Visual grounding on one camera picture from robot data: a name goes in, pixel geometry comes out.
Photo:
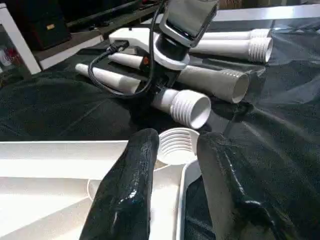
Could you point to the white plastic table top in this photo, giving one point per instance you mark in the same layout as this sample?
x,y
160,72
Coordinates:
x,y
50,175

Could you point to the white glass door cabinet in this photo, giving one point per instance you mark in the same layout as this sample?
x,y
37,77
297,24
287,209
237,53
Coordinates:
x,y
12,45

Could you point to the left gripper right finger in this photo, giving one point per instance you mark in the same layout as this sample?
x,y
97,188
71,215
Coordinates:
x,y
230,200

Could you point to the white plastic table leg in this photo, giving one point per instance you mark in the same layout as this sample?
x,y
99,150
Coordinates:
x,y
192,107
220,82
245,49
240,34

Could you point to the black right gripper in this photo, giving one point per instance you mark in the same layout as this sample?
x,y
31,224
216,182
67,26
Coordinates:
x,y
162,80

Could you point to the black speaker box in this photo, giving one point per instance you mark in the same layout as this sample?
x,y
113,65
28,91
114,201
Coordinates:
x,y
42,25

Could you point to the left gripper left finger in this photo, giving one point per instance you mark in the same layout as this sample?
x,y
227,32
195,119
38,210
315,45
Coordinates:
x,y
125,200

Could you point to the black mat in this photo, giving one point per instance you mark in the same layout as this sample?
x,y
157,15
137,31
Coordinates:
x,y
60,110

